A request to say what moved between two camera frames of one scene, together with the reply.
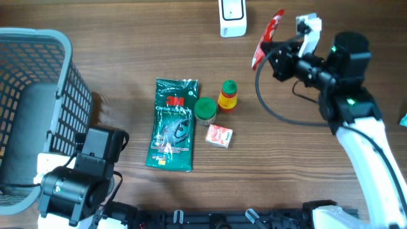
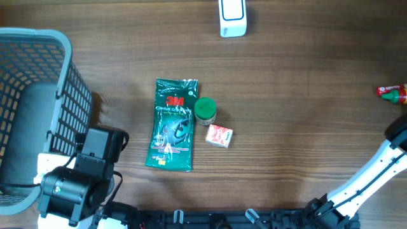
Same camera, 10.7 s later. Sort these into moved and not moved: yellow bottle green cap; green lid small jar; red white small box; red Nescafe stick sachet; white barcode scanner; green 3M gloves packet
Moved: red Nescafe stick sachet; yellow bottle green cap
Not moved: red white small box; white barcode scanner; green 3M gloves packet; green lid small jar
